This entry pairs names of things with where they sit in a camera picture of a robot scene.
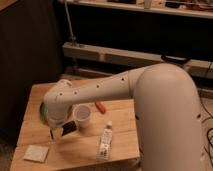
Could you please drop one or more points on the black handle on shelf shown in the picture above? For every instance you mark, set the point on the black handle on shelf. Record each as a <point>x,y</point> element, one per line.
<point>177,60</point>

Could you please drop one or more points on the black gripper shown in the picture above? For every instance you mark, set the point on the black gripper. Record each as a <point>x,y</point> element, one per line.
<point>67,128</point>

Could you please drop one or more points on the white square sponge pad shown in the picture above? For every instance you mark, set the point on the white square sponge pad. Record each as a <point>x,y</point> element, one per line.
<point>36,153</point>

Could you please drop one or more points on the white glue bottle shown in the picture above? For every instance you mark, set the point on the white glue bottle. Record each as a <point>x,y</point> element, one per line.
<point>105,142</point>

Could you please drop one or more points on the green ceramic bowl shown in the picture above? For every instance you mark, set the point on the green ceramic bowl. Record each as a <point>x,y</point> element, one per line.
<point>42,111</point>

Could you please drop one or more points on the metal pole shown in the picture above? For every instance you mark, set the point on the metal pole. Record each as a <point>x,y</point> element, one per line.
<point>72,37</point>

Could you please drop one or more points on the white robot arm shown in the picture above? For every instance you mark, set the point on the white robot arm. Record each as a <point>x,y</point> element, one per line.
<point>167,111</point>

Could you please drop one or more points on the wooden shelf rack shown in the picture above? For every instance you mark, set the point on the wooden shelf rack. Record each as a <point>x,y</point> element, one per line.
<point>131,35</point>

